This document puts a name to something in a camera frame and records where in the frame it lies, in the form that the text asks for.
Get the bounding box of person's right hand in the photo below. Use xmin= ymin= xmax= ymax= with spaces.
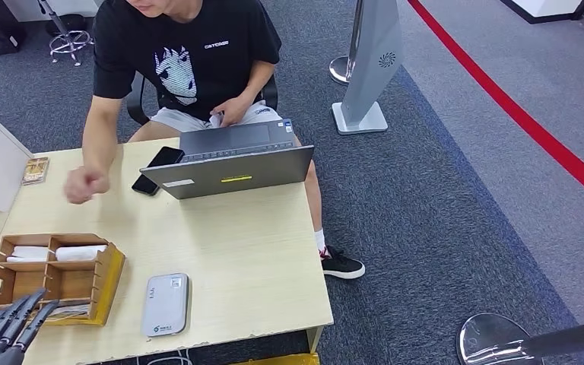
xmin=63 ymin=166 xmax=112 ymax=205

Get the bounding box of person's left hand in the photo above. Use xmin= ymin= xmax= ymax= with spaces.
xmin=210 ymin=94 xmax=252 ymax=128

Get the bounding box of grey card reader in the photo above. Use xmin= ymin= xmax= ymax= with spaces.
xmin=141 ymin=272 xmax=191 ymax=338

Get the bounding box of person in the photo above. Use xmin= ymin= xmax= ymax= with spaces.
xmin=63 ymin=0 xmax=366 ymax=281

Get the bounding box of small gold card pack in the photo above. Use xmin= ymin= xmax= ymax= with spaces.
xmin=21 ymin=156 xmax=51 ymax=186

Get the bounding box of white room key stack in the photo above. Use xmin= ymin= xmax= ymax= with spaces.
xmin=5 ymin=246 xmax=51 ymax=264
xmin=55 ymin=244 xmax=108 ymax=262

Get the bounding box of white card stack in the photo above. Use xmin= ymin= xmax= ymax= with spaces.
xmin=45 ymin=303 xmax=91 ymax=321

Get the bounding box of wooden card organizer box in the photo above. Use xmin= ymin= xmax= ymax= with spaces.
xmin=0 ymin=232 xmax=127 ymax=328

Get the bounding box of grey laptop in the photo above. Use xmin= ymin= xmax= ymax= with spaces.
xmin=139 ymin=119 xmax=316 ymax=201

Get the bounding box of black smartphone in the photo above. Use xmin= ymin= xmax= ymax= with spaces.
xmin=131 ymin=146 xmax=186 ymax=197

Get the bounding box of grey kiosk stand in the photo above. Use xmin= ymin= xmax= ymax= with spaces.
xmin=332 ymin=0 xmax=404 ymax=136

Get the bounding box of chrome stool base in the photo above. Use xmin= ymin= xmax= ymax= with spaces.
xmin=37 ymin=0 xmax=97 ymax=68

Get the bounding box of white sock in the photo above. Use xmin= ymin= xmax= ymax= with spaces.
xmin=314 ymin=229 xmax=331 ymax=256

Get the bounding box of black sneaker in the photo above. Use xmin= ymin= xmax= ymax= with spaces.
xmin=321 ymin=246 xmax=366 ymax=281

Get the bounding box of yellow floor strip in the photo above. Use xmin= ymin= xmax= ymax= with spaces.
xmin=231 ymin=353 xmax=321 ymax=365

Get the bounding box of red floor tape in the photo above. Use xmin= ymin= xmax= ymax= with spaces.
xmin=405 ymin=0 xmax=584 ymax=213

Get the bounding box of white counter with black base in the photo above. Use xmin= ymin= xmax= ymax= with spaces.
xmin=497 ymin=0 xmax=584 ymax=26

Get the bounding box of chrome stanchion post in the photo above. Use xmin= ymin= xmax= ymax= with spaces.
xmin=328 ymin=0 xmax=366 ymax=87

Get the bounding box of white floor cable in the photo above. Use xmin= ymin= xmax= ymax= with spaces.
xmin=135 ymin=354 xmax=195 ymax=365

